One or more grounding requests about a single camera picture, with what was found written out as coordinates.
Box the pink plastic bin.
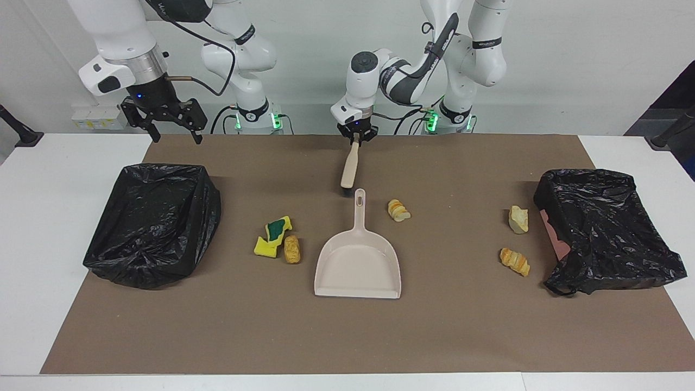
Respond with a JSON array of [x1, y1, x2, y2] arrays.
[[539, 209, 572, 262]]

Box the brown peanut-shaped bread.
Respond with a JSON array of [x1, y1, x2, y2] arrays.
[[283, 235, 302, 265]]

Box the black plastic trash bag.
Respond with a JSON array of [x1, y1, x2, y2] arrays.
[[83, 163, 222, 290], [533, 168, 688, 296]]

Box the black stand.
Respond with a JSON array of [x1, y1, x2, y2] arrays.
[[650, 105, 695, 150], [0, 103, 45, 148]]

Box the striped croissant roll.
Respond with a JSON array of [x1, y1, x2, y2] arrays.
[[387, 199, 412, 223], [500, 248, 531, 278]]

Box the large brown table mat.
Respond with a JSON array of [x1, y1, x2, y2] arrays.
[[40, 134, 695, 375]]

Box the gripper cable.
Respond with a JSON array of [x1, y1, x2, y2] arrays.
[[371, 106, 435, 123], [142, 0, 237, 97]]

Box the plain yellow sponge piece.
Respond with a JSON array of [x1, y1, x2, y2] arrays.
[[254, 236, 281, 259]]

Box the beige plastic dustpan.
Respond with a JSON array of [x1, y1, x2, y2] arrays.
[[314, 188, 402, 300]]

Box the white wall socket box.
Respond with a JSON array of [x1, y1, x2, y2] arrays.
[[71, 104, 131, 131]]

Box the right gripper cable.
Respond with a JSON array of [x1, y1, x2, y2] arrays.
[[142, 0, 237, 97]]

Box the black base power cable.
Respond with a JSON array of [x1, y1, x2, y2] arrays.
[[394, 111, 435, 135], [210, 105, 241, 135]]

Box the green-topped yellow sponge piece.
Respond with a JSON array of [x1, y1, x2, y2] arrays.
[[264, 216, 294, 243]]

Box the dark partition panel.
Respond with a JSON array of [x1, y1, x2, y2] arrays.
[[623, 59, 695, 181]]

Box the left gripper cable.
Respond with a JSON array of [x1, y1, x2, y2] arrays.
[[371, 106, 435, 123]]

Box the beige hand brush black bristles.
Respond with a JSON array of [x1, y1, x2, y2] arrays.
[[340, 140, 361, 190]]

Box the pale bread chunk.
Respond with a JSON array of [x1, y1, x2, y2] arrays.
[[508, 205, 529, 235]]

